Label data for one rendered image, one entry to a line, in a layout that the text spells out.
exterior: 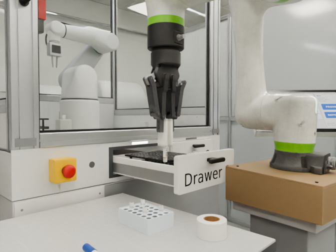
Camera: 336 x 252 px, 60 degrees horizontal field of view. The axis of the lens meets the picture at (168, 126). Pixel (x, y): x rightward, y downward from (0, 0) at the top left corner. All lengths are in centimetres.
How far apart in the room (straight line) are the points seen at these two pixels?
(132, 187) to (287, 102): 64
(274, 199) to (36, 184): 70
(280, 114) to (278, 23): 183
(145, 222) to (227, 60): 244
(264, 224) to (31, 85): 85
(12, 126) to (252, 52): 80
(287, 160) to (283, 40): 182
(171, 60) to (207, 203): 98
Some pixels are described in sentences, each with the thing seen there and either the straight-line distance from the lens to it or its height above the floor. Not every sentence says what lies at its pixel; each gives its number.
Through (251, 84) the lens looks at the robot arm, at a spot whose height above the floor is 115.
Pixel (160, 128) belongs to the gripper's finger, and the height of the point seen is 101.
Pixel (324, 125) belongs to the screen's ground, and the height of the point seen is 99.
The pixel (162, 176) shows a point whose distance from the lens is 90.
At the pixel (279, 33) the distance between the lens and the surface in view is 275.
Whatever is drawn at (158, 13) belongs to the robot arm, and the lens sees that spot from 73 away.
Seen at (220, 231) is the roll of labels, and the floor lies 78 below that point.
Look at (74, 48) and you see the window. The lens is 104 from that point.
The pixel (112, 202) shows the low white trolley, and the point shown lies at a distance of 99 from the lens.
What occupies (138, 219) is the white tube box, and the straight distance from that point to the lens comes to 75.
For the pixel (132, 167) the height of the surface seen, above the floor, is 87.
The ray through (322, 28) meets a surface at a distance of 260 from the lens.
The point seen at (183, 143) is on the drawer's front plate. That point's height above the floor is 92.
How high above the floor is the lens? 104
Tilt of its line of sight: 2 degrees down
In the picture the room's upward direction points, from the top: straight up
